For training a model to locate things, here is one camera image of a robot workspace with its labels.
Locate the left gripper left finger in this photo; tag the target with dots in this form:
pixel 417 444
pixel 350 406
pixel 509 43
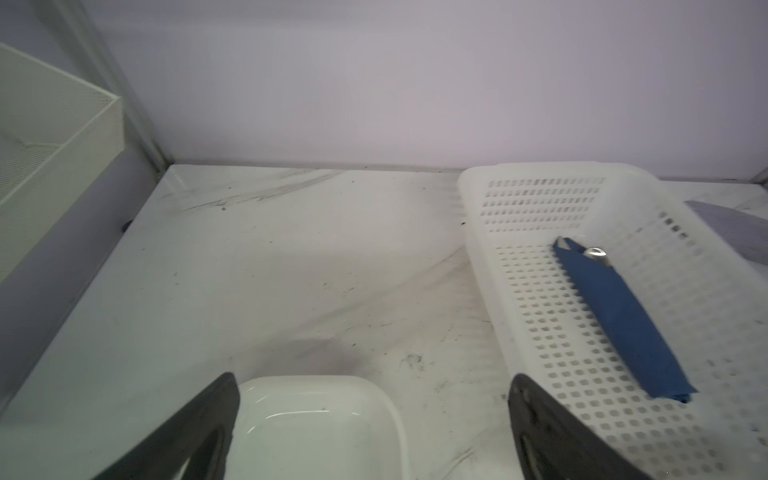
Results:
pixel 186 438

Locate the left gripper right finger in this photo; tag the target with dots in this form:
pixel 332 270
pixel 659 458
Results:
pixel 551 443

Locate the white rectangular plastic tray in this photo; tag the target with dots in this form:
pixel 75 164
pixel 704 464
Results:
pixel 299 427

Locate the blue paper napkin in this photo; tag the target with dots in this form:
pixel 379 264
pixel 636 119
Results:
pixel 626 324

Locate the silver spoon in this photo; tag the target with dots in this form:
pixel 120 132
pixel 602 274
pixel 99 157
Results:
pixel 598 255

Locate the white perforated plastic basket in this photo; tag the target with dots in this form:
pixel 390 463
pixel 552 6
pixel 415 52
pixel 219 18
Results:
pixel 707 302

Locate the silver table knife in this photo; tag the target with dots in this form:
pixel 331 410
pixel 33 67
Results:
pixel 562 243

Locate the white two-tier mesh shelf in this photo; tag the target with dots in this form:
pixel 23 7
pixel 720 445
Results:
pixel 58 134

